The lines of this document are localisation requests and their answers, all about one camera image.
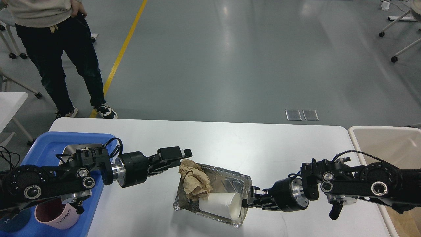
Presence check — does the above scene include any left floor socket plate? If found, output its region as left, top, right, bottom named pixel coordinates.
left=285, top=109, right=302, bottom=121

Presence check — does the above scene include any floor socket plate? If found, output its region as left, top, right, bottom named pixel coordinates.
left=302, top=109, right=320, bottom=121
left=285, top=109, right=302, bottom=121

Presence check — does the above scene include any steel rectangular tray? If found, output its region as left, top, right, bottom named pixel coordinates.
left=61, top=144, right=103, bottom=162

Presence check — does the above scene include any pink mug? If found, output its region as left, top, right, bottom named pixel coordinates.
left=34, top=198, right=80, bottom=230

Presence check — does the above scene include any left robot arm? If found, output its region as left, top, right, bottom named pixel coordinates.
left=1, top=144, right=192, bottom=219

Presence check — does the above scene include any white plastic bin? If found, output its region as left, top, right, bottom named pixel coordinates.
left=348, top=126, right=421, bottom=237

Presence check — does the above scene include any white side table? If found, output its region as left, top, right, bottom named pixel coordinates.
left=0, top=92, right=35, bottom=146

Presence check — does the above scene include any white chair legs right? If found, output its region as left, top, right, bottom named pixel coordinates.
left=378, top=0, right=421, bottom=63

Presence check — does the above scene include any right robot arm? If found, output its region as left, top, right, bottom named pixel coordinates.
left=242, top=150, right=421, bottom=220

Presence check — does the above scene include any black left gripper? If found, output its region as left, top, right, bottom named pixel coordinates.
left=112, top=146, right=193, bottom=188

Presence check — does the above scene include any person in grey sweater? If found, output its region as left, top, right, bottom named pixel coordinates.
left=4, top=0, right=118, bottom=119

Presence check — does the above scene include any brown paper in bin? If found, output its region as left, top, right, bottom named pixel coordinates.
left=387, top=207, right=421, bottom=237

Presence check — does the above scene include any dark blue mug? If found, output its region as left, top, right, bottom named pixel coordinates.
left=0, top=209, right=32, bottom=234

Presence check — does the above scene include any white paper cup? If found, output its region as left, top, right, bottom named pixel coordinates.
left=198, top=192, right=242, bottom=220

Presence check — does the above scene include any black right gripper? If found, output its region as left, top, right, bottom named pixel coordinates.
left=242, top=177, right=309, bottom=212

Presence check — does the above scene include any aluminium foil tray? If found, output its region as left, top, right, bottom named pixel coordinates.
left=173, top=163, right=252, bottom=228

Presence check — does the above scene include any brown paper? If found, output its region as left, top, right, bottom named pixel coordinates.
left=179, top=159, right=213, bottom=200
left=387, top=207, right=421, bottom=237

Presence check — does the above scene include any grey chair on castors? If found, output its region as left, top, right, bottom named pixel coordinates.
left=0, top=7, right=27, bottom=60

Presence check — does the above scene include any blue plastic tray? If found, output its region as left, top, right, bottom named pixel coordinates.
left=1, top=132, right=114, bottom=237

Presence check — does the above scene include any right floor socket plate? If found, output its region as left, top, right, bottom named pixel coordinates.
left=302, top=109, right=320, bottom=121

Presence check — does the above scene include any white chair leg left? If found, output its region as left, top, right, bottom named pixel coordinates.
left=0, top=70, right=43, bottom=99

